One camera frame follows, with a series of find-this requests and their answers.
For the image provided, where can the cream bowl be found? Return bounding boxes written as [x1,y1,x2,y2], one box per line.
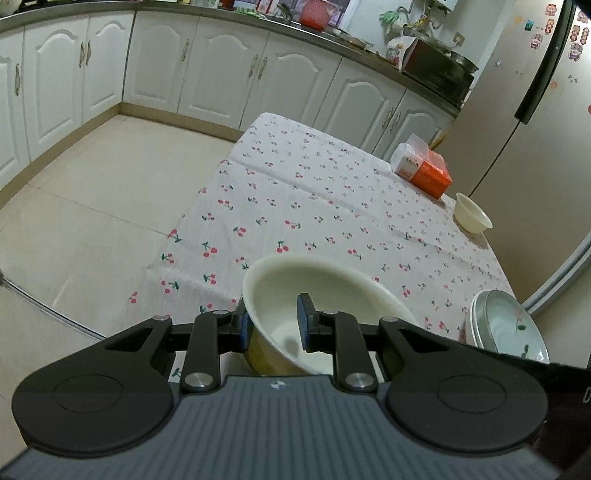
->
[454,193,493,234]
[242,253,418,375]

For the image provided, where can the stainless steel bowl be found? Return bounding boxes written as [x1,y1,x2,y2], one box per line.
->
[245,329,304,376]

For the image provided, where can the white kitchen cabinets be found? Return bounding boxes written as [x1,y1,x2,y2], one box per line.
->
[1,2,459,186]

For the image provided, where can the white plate with flowers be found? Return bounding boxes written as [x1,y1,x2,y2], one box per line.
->
[465,290,550,364]

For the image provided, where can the cherry print tablecloth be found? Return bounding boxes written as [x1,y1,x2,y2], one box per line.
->
[122,113,510,340]

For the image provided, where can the orange white tissue pack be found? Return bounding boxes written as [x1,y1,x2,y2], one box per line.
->
[390,133,453,199]

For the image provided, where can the beige refrigerator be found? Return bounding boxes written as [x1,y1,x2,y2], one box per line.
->
[439,1,590,300]

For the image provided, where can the dark metal tray box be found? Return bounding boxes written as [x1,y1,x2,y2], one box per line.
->
[402,39,474,106]

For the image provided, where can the red plastic basket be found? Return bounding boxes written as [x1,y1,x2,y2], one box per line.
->
[300,0,334,32]

